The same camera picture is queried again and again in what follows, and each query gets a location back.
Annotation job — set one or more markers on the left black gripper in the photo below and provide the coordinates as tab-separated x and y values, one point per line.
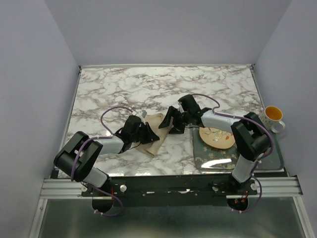
150	136

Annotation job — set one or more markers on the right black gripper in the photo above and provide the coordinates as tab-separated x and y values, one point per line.
178	129

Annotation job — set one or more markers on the beige cloth napkin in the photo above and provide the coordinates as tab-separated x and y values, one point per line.
151	149

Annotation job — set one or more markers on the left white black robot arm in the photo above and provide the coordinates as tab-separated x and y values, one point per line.
79	154

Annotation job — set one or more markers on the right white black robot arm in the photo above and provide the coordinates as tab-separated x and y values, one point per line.
251	137

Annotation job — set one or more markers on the white floral mug yellow inside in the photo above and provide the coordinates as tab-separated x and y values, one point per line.
271	117

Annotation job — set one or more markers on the beige floral plate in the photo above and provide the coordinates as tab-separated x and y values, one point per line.
216	138

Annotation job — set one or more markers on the teal floral serving tray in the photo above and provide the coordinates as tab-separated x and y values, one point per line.
209	159

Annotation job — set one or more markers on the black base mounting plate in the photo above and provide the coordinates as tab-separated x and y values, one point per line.
119	193

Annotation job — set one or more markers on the aluminium frame rail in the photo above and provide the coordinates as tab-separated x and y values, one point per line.
271	187

